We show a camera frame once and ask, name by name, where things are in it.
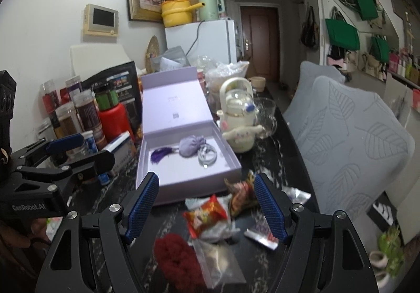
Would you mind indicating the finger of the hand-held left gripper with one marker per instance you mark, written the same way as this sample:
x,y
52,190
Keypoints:
x,y
64,146
95,161

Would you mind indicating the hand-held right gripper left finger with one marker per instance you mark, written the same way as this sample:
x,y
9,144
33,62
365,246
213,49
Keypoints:
x,y
142,204

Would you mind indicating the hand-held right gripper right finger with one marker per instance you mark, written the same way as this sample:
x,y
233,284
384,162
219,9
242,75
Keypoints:
x,y
269,207

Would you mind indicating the brown gold snack packet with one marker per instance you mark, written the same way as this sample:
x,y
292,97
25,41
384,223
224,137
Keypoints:
x,y
241,196

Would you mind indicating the silver purple print snack packet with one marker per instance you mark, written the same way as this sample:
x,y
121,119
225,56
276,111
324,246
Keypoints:
x,y
262,239

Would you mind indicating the red snack packet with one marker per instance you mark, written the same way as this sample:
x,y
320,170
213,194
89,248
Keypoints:
x,y
205,217

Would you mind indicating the clear plastic bag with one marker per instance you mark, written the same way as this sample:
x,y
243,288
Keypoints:
x,y
226,71
216,263

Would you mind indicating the lavender gift box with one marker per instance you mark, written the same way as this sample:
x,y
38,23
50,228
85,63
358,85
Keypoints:
x,y
174,106

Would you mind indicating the person's left hand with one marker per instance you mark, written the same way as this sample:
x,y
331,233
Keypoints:
x,y
19,234

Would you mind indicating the small blue cap bottle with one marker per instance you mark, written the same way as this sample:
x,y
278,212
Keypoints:
x,y
90,142

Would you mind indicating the brown spice jar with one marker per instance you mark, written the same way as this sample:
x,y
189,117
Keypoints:
x,y
67,120

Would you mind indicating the white blue box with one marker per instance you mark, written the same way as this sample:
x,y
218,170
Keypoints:
x,y
123,152

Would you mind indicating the tall dark spice jar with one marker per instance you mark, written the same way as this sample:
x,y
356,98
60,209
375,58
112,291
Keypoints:
x,y
88,115

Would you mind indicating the red bottle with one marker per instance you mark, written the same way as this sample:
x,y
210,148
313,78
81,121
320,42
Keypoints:
x,y
115,122

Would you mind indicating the red spice jar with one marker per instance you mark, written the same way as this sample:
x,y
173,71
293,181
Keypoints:
x,y
49,96

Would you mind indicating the dark red fuzzy ball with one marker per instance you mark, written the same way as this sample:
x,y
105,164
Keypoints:
x,y
174,257

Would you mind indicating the green jar with black lid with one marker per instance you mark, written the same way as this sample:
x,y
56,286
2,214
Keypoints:
x,y
106,99

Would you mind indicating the purple sachet pouch with tassel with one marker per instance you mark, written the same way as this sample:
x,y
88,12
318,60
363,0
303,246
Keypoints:
x,y
192,147

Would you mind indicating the black printed box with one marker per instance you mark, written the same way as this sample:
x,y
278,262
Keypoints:
x,y
121,83

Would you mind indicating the clear glass mug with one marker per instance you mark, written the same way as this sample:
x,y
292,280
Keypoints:
x,y
267,115

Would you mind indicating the cream cartoon dog bottle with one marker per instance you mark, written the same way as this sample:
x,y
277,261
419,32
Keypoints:
x,y
239,115

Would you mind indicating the grey leaf pattern chair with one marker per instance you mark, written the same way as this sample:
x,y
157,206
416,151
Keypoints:
x,y
305,83
354,135

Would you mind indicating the black white striped box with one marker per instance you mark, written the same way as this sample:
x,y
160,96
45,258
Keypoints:
x,y
382,212

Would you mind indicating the small white pot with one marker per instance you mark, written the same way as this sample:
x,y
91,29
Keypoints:
x,y
382,281
377,260

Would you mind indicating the woven wicker fan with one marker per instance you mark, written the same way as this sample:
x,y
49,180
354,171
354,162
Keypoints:
x,y
152,53

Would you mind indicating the beige cup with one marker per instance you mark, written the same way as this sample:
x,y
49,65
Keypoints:
x,y
257,83

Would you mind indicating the grey plastic bag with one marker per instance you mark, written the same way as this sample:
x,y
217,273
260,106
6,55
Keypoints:
x,y
174,56

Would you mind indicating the crumpled clear plastic bag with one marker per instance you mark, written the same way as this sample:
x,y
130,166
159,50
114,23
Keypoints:
x,y
226,71

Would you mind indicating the white fridge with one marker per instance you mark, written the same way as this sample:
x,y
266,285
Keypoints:
x,y
210,40

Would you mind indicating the brown door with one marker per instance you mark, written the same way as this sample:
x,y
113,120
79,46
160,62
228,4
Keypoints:
x,y
259,40

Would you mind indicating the yellow pot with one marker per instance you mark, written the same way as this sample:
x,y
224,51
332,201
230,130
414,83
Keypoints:
x,y
175,14

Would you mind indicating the black handbag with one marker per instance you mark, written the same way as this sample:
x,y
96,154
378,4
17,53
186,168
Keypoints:
x,y
310,30

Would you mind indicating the green tote bag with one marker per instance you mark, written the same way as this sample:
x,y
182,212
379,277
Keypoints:
x,y
364,1
343,33
380,50

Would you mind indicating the light green electric kettle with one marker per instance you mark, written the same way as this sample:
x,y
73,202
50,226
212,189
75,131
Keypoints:
x,y
211,6

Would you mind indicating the row of bottles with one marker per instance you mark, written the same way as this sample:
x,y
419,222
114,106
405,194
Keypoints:
x,y
405,63

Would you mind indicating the beige wall intercom panel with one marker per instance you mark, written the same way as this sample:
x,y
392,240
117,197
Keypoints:
x,y
101,17

